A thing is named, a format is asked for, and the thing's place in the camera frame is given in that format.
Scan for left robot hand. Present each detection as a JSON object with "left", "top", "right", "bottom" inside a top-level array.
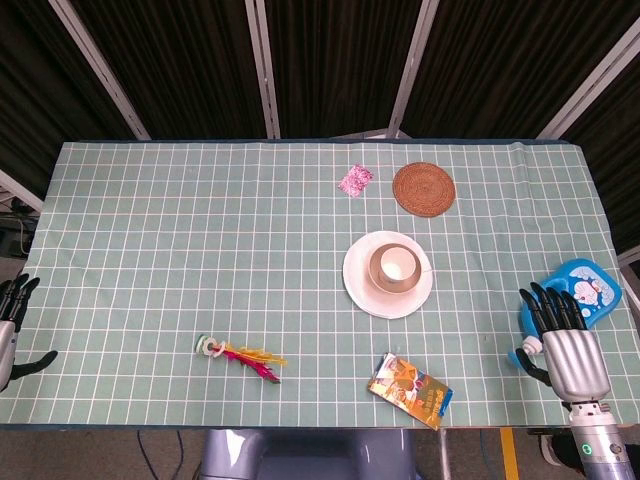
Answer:
[{"left": 0, "top": 273, "right": 59, "bottom": 393}]

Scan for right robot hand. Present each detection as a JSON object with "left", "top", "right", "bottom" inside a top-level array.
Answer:
[{"left": 514, "top": 282, "right": 612, "bottom": 402}]

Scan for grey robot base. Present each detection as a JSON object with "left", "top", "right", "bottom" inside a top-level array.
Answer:
[{"left": 198, "top": 428, "right": 417, "bottom": 480}]

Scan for paper cup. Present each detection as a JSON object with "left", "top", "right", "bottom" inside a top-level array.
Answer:
[{"left": 368, "top": 243, "right": 426, "bottom": 295}]

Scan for blue cartoon bottle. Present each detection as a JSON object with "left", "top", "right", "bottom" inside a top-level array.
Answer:
[{"left": 508, "top": 258, "right": 624, "bottom": 371}]

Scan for orange snack packet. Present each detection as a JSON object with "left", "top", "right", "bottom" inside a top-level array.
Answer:
[{"left": 367, "top": 352, "right": 455, "bottom": 431}]

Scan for green grid tablecloth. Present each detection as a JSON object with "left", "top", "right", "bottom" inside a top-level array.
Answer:
[{"left": 0, "top": 139, "right": 640, "bottom": 431}]

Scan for white round plate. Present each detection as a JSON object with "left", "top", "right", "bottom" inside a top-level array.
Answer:
[{"left": 342, "top": 230, "right": 435, "bottom": 320}]

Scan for brown woven round coaster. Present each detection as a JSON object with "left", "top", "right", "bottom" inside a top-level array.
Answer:
[{"left": 391, "top": 161, "right": 457, "bottom": 218}]

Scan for feather shuttlecock toy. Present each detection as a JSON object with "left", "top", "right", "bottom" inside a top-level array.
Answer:
[{"left": 195, "top": 334, "right": 289, "bottom": 385}]

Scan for pink glitter packet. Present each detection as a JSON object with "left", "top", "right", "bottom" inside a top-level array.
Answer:
[{"left": 337, "top": 164, "right": 374, "bottom": 199}]

